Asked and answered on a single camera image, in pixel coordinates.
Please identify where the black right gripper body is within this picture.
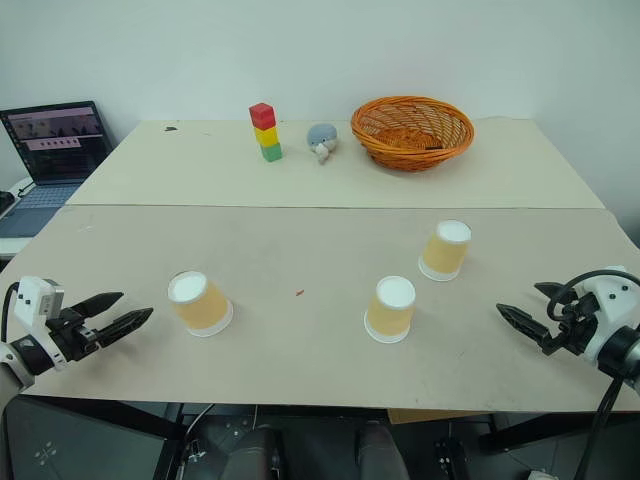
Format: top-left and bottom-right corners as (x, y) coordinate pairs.
(548, 291), (601, 358)

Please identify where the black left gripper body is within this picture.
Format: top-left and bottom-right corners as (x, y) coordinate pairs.
(47, 307), (105, 364)

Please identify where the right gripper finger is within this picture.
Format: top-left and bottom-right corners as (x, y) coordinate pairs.
(495, 302), (554, 357)
(534, 281), (577, 305)

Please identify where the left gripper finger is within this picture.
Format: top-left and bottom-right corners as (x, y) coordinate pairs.
(67, 291), (125, 320)
(95, 307), (155, 349)

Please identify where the yellow paper cup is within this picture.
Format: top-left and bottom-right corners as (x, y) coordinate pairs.
(417, 219), (473, 283)
(167, 270), (235, 339)
(363, 275), (417, 345)

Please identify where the black floor panel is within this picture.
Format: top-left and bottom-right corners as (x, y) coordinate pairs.
(0, 394), (169, 480)

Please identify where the brown cardboard piece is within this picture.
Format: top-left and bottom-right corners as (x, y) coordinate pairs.
(387, 408), (494, 427)

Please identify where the open laptop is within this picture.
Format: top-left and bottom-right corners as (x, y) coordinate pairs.
(0, 100), (115, 239)

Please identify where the orange wicker basket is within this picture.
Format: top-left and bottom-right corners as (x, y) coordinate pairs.
(350, 95), (476, 173)

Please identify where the yellow cube block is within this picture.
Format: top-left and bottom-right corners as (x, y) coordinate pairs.
(253, 124), (279, 148)

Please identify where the red cube block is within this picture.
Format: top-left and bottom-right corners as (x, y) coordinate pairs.
(248, 102), (277, 129)

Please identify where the grey plush toy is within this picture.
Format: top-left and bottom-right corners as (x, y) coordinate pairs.
(306, 123), (339, 167)

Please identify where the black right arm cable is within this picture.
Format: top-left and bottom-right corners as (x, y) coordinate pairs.
(546, 269), (640, 321)

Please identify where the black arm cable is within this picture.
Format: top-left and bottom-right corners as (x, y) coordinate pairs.
(546, 269), (640, 321)
(0, 282), (21, 346)

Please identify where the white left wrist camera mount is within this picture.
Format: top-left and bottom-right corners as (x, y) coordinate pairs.
(12, 275), (69, 372)

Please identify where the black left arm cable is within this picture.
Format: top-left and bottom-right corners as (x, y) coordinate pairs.
(0, 282), (21, 346)

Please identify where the black hanging cable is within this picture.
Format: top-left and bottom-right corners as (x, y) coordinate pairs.
(572, 375), (624, 480)

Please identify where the black table frame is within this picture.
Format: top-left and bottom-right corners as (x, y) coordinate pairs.
(49, 397), (616, 480)

